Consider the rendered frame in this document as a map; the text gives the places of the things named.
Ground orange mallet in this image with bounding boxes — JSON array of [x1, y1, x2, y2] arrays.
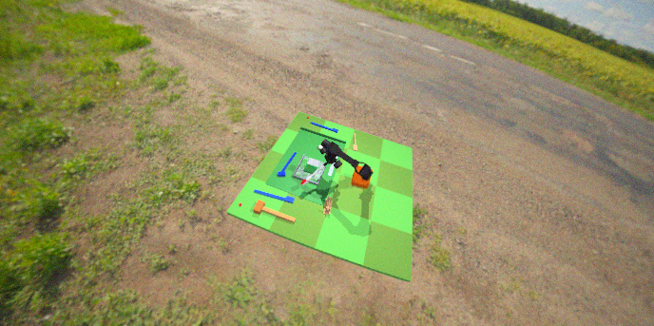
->
[[253, 200, 296, 223]]

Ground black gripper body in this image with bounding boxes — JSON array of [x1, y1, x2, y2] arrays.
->
[[320, 147, 342, 169]]

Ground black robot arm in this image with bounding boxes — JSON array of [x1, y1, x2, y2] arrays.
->
[[321, 139, 373, 182]]

